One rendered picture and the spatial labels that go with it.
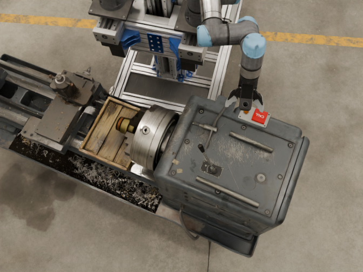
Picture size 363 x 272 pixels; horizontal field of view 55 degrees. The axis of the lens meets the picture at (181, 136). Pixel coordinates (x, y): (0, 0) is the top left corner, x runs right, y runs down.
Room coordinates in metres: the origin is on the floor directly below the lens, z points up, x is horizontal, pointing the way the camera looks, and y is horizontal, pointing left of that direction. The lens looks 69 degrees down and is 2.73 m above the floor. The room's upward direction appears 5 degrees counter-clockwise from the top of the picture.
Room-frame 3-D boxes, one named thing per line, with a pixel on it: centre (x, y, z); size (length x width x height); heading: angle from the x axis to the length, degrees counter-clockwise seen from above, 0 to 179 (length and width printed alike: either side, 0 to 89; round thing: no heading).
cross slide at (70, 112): (0.92, 0.63, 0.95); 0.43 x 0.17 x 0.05; 152
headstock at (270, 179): (0.46, -0.22, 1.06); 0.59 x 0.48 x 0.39; 62
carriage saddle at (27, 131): (0.93, 0.68, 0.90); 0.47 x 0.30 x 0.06; 152
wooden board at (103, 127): (0.75, 0.36, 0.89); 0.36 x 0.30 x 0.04; 152
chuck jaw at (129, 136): (0.59, 0.25, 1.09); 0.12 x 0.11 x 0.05; 152
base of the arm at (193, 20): (1.28, -0.15, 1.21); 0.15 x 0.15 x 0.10
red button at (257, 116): (0.62, -0.36, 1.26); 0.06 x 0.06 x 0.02; 62
